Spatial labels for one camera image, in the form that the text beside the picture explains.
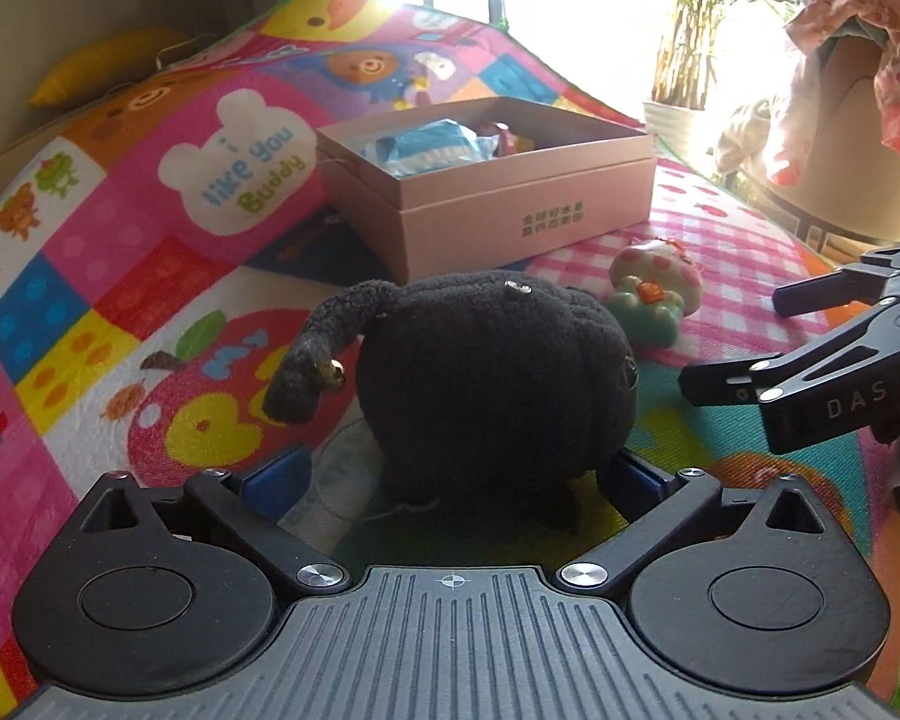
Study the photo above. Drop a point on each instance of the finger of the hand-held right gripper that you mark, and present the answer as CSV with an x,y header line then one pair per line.
x,y
720,384
802,298

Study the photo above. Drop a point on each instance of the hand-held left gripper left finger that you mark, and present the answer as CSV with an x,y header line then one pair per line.
x,y
274,484

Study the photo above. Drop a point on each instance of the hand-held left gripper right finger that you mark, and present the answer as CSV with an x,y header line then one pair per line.
x,y
645,481

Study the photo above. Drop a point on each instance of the pink mushroom toy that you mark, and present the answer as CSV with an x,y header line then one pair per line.
x,y
656,277

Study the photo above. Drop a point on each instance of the black plush toy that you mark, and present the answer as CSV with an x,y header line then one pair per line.
x,y
487,390

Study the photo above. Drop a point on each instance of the pink cardboard box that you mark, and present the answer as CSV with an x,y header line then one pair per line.
x,y
495,232

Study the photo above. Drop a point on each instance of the red wind-up doll toy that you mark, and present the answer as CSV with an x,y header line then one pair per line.
x,y
504,139

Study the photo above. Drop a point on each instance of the blue snack packet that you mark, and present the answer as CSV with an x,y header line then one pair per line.
x,y
427,146

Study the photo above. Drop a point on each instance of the beige armchair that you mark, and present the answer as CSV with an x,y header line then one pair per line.
x,y
847,165

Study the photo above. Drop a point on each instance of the beige cloth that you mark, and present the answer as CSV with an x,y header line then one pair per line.
x,y
750,139

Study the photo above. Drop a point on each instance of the potted plant white pot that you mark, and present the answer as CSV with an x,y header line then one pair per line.
x,y
675,127

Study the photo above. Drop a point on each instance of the colourful cartoon play mat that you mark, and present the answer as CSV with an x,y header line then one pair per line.
x,y
120,277

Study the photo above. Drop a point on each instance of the yellow pink small toy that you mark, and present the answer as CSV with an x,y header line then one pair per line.
x,y
526,142

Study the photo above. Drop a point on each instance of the beige sofa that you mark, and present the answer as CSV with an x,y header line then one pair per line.
x,y
7,150

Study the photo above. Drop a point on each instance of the yellow cushion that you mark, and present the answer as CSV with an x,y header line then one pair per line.
x,y
112,60

